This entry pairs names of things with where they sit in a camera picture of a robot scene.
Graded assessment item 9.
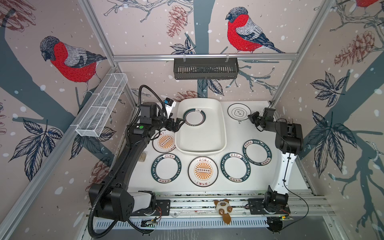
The small white green-rimmed plate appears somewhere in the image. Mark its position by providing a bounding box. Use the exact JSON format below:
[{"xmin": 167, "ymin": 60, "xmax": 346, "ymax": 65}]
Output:
[{"xmin": 227, "ymin": 103, "xmax": 251, "ymax": 121}]

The green red ringed plate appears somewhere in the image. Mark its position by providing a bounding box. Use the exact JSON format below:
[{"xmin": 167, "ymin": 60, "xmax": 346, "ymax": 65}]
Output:
[{"xmin": 183, "ymin": 108, "xmax": 207, "ymax": 127}]

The green hao shi plate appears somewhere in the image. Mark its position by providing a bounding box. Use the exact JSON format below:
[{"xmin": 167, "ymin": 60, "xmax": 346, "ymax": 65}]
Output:
[
  {"xmin": 242, "ymin": 139, "xmax": 272, "ymax": 166},
  {"xmin": 151, "ymin": 154, "xmax": 182, "ymax": 184},
  {"xmin": 220, "ymin": 152, "xmax": 251, "ymax": 183}
]

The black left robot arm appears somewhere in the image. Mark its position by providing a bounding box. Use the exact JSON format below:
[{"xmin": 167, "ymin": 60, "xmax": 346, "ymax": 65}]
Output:
[{"xmin": 89, "ymin": 98, "xmax": 184, "ymax": 225}]

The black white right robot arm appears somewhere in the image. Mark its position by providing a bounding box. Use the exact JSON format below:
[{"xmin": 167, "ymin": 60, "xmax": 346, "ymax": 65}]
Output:
[{"xmin": 248, "ymin": 108, "xmax": 304, "ymax": 214}]

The white plastic bin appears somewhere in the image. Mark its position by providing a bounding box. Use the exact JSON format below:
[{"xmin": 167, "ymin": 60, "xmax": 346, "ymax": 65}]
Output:
[{"xmin": 176, "ymin": 98, "xmax": 227, "ymax": 156}]

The orange sunburst plate left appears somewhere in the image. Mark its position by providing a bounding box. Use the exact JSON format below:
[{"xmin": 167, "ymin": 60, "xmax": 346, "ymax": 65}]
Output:
[{"xmin": 152, "ymin": 130, "xmax": 176, "ymax": 154}]

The orange sunburst plate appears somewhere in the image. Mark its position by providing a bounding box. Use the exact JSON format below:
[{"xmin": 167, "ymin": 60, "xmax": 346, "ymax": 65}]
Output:
[
  {"xmin": 188, "ymin": 157, "xmax": 219, "ymax": 188},
  {"xmin": 152, "ymin": 130, "xmax": 176, "ymax": 154}
]

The orange sunburst plate centre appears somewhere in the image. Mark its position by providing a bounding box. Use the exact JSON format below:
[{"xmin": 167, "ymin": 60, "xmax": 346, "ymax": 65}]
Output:
[{"xmin": 188, "ymin": 157, "xmax": 219, "ymax": 188}]

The brown plush toy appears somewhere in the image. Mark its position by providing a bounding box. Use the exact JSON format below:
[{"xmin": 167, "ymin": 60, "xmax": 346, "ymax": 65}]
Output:
[{"xmin": 214, "ymin": 199, "xmax": 233, "ymax": 225}]

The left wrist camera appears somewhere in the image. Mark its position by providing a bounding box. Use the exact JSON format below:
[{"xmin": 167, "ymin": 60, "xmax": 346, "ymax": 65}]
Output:
[{"xmin": 164, "ymin": 98, "xmax": 176, "ymax": 118}]

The black wire wall basket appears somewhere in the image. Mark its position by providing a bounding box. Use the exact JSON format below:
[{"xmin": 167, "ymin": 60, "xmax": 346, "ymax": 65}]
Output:
[{"xmin": 174, "ymin": 58, "xmax": 239, "ymax": 80}]

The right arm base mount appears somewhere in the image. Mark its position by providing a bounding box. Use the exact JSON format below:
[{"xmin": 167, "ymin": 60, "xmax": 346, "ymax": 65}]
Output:
[{"xmin": 248, "ymin": 186, "xmax": 291, "ymax": 215}]

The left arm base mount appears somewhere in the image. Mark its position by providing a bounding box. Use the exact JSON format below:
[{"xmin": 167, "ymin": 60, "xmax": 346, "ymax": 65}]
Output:
[{"xmin": 131, "ymin": 191, "xmax": 171, "ymax": 217}]

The aluminium rail base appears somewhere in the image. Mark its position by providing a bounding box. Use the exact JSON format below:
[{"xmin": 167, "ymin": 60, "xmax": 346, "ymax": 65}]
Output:
[{"xmin": 86, "ymin": 191, "xmax": 337, "ymax": 232}]

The black corrugated cable conduit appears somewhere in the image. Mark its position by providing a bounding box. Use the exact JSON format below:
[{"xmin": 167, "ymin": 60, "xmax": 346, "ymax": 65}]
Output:
[{"xmin": 86, "ymin": 84, "xmax": 167, "ymax": 239}]

